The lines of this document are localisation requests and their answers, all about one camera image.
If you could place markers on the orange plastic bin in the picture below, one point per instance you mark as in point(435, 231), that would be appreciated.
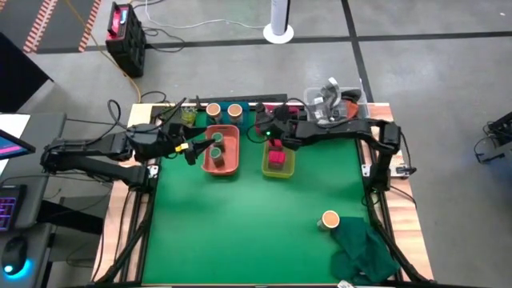
point(231, 160)

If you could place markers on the blue plastic bin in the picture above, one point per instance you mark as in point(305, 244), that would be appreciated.
point(246, 114)

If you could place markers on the red black power box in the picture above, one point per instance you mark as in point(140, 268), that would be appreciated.
point(130, 50)

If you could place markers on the black mouse blue light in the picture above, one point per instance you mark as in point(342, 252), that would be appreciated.
point(14, 252)

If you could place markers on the yellow plastic bin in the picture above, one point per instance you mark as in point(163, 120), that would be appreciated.
point(289, 169)

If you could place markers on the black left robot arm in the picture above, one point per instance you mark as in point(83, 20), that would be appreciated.
point(88, 146)

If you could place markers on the grey desk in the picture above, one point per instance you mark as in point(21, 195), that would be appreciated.
point(44, 132)

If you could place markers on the clear plastic container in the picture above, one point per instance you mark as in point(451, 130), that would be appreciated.
point(310, 98)

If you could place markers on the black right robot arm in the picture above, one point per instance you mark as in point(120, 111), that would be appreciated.
point(340, 128)

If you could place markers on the orange object in container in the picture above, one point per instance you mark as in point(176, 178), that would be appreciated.
point(353, 109)

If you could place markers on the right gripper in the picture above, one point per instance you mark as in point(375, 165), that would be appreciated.
point(280, 126)

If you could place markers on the green lid spice jar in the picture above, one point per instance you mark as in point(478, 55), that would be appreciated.
point(216, 154)
point(218, 138)

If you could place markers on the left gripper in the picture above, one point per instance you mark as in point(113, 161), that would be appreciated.
point(172, 140)

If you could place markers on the red device on crate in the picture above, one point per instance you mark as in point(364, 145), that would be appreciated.
point(116, 24)

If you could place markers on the backlit keyboard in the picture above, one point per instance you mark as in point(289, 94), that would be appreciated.
point(10, 208)

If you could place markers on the pink plastic bin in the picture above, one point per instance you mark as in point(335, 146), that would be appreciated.
point(295, 109)

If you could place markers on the dark green cloth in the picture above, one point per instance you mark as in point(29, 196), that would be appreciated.
point(364, 248)

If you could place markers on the small potted plant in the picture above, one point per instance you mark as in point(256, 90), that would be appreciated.
point(188, 116)

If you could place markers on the white paper sheet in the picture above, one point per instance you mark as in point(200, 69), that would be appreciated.
point(16, 122)

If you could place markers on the green table mat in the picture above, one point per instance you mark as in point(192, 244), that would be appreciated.
point(248, 224)

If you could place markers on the computer monitor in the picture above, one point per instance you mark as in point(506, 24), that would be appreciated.
point(12, 146)

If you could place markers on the dark panel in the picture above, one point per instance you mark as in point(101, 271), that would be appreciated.
point(20, 76)

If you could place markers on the white tower fan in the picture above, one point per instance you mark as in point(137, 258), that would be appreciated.
point(280, 16)

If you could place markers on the black bar behind table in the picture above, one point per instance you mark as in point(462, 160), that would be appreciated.
point(240, 98)

